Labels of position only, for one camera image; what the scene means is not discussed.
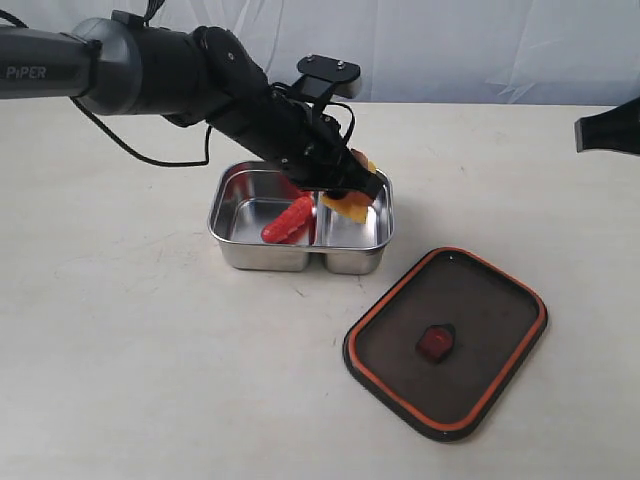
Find yellow cheese wedge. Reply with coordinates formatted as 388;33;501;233
318;148;379;224

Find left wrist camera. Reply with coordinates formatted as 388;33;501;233
287;54;361;116

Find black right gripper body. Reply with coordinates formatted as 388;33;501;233
574;98;640;156

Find stainless steel lunchbox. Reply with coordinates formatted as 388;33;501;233
208;161;394;275

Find white backdrop cloth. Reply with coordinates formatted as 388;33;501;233
0;0;640;109

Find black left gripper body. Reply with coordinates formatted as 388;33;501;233
270;84;378;200

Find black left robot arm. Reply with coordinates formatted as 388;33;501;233
1;11;382;198

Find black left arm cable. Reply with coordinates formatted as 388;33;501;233
0;0;356;169

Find dark transparent lunchbox lid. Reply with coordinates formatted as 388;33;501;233
342;247;548;443

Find red sausage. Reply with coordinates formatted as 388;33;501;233
261;196;314;244

